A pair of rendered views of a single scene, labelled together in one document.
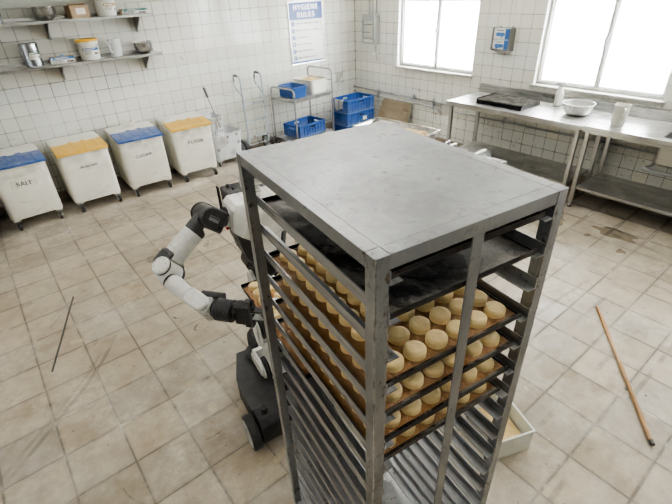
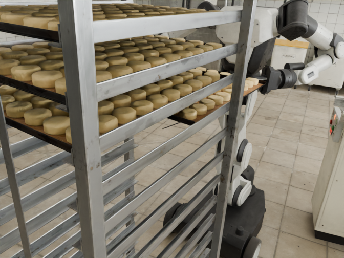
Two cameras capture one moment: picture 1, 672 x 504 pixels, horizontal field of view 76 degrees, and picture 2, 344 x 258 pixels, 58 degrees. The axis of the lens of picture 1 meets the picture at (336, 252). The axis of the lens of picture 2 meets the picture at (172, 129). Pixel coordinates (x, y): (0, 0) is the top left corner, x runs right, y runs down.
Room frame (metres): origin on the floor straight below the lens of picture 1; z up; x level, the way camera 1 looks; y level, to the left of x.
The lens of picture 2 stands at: (0.73, -0.88, 1.47)
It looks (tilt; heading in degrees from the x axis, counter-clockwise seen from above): 25 degrees down; 62
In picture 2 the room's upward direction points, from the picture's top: 3 degrees clockwise
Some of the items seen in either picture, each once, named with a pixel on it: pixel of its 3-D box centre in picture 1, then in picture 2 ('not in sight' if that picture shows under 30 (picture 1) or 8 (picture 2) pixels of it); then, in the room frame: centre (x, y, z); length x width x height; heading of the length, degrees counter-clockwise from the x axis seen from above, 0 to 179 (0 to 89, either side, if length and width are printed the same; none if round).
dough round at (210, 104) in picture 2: not in sight; (207, 104); (1.25, -0.12, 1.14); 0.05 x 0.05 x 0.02
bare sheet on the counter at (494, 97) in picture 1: (508, 99); not in sight; (5.32, -2.15, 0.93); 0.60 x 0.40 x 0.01; 39
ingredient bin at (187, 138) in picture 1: (189, 146); not in sight; (5.80, 1.93, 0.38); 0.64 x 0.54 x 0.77; 35
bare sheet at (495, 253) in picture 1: (381, 222); not in sight; (0.95, -0.12, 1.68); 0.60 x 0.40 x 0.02; 29
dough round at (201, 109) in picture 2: not in sight; (198, 109); (1.20, -0.15, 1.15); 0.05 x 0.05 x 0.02
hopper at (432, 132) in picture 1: (394, 137); not in sight; (3.02, -0.45, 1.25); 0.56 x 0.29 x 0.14; 44
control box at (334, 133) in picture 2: not in sight; (336, 124); (2.41, 0.17, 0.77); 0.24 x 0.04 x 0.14; 44
